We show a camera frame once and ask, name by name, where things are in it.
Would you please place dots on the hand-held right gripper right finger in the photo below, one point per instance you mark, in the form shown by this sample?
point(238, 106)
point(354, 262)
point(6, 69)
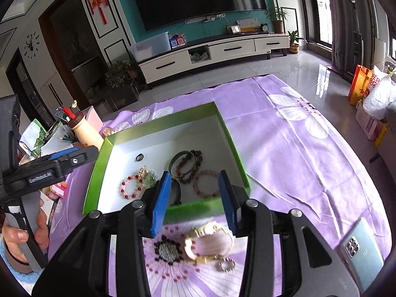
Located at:
point(229, 201)

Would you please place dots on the white plastic bag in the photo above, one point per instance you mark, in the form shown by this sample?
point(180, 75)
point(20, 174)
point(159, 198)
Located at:
point(382, 96)

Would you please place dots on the pale green smartphone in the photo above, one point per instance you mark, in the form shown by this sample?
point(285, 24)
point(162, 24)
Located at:
point(365, 260)

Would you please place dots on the cream wrist watch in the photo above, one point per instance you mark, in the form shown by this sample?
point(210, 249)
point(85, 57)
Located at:
point(198, 233)

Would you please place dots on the small alarm clock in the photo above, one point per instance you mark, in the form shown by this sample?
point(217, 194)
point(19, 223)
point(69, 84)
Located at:
point(264, 27)

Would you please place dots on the white stick vacuum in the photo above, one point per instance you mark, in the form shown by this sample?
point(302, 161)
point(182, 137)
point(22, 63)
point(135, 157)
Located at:
point(357, 37)

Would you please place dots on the dark leafy potted plant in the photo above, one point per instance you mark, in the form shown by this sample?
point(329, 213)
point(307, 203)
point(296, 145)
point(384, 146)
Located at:
point(119, 77)

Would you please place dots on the beige bottle with red straw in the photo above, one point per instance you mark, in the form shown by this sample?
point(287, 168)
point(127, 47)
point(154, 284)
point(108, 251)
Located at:
point(88, 133)

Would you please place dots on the black television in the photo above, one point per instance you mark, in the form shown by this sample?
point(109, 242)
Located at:
point(198, 0)

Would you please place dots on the black wall clock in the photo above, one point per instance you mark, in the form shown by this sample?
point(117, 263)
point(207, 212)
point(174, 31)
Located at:
point(32, 45)

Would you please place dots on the silver bangle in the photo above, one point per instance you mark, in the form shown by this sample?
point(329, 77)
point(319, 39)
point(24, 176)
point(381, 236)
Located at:
point(172, 161)

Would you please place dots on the person's left forearm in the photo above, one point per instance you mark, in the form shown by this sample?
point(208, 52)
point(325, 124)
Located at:
point(15, 277)

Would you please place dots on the green cardboard box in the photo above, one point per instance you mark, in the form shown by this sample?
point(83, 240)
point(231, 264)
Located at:
point(139, 142)

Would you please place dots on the small potted plant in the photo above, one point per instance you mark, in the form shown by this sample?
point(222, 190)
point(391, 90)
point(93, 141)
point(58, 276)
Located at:
point(294, 48)

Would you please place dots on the white television cabinet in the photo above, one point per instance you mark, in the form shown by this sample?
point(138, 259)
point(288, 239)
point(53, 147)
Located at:
point(232, 48)

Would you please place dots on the pink snack cup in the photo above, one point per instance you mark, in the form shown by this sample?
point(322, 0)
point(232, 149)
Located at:
point(57, 191)

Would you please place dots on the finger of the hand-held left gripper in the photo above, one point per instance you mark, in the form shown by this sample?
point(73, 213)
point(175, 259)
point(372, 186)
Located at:
point(63, 154)
point(83, 156)

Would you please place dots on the white power strip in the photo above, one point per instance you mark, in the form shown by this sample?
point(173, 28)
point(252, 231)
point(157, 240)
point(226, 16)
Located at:
point(204, 18)

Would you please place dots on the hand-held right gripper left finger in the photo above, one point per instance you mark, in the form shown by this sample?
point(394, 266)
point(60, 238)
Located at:
point(161, 201)

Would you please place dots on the pink pen holder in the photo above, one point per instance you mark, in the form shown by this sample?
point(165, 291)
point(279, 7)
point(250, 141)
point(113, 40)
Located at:
point(94, 120)

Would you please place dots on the tall potted plant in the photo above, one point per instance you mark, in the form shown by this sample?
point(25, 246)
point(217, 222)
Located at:
point(277, 24)

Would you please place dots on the clear plastic storage box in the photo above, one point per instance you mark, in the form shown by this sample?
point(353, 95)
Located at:
point(151, 48)

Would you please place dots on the black wrist watch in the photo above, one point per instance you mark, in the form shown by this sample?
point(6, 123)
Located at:
point(175, 193)

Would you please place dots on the green jade pendant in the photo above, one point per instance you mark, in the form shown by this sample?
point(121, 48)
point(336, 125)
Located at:
point(150, 179)

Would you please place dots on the orange shopping bag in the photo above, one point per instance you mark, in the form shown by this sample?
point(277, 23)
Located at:
point(359, 85)

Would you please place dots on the white paper sheet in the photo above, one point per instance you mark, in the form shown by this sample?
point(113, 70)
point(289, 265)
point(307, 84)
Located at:
point(57, 145)

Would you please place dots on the purple floral tablecloth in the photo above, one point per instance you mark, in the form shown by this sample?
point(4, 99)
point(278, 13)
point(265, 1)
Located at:
point(294, 161)

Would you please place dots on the white desk calendar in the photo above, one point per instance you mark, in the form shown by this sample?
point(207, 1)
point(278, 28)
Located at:
point(247, 24)

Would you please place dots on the grey curtain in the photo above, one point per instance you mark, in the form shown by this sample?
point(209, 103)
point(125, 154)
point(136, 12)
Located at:
point(346, 21)

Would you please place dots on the grey remote control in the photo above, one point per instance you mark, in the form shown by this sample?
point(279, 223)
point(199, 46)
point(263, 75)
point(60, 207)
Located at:
point(60, 114)

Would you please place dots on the gold charm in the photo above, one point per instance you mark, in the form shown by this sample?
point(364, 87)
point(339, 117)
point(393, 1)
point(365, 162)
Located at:
point(143, 171)

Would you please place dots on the green and white packet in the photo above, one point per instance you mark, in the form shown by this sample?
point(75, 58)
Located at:
point(32, 136)

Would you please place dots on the person's left hand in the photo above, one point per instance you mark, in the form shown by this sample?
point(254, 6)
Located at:
point(41, 232)

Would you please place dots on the grey chair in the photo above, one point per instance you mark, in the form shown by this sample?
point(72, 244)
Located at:
point(389, 148)

